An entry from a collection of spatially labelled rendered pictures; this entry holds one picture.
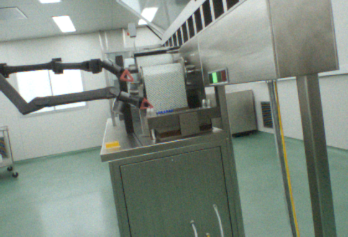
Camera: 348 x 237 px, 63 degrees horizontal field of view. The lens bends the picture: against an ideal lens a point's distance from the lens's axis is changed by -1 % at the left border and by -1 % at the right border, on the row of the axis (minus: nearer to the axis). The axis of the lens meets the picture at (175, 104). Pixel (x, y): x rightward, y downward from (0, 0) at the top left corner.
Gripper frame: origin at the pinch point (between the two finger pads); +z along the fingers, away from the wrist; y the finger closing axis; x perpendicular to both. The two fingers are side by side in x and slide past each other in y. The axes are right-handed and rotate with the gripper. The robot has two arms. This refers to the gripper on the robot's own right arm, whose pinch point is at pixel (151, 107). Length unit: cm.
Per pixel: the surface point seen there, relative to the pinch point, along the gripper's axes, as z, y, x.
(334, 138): 275, -167, 48
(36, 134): -156, -557, -139
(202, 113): 23.9, 20.1, 5.5
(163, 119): 5.1, 20.0, -4.2
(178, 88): 11.0, 0.3, 15.6
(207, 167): 34.4, 25.7, -20.4
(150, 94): -3.6, 0.3, 6.7
